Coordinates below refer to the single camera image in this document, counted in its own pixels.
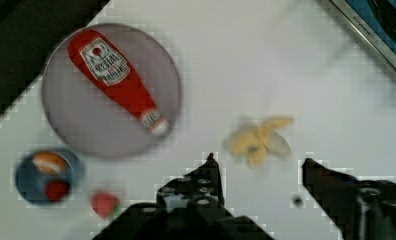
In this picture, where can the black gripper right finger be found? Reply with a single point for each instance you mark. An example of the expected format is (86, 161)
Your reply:
(360, 209)

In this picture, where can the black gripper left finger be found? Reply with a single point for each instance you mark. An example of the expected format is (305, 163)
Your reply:
(190, 207)

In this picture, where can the red toy strawberry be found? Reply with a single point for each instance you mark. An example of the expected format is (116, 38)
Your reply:
(104, 204)

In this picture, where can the small red toy fruit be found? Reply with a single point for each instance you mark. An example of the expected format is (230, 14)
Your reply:
(56, 190)

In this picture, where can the grey round plate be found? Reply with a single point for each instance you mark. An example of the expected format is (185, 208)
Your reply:
(86, 119)

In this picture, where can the orange slice toy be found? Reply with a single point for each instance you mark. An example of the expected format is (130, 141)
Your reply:
(49, 163)

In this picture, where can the small blue bowl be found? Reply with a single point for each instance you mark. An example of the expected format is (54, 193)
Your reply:
(30, 182)

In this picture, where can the red ketchup bottle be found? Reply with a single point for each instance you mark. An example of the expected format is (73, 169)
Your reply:
(110, 71)

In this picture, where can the silver toaster oven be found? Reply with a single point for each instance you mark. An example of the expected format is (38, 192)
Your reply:
(375, 22)

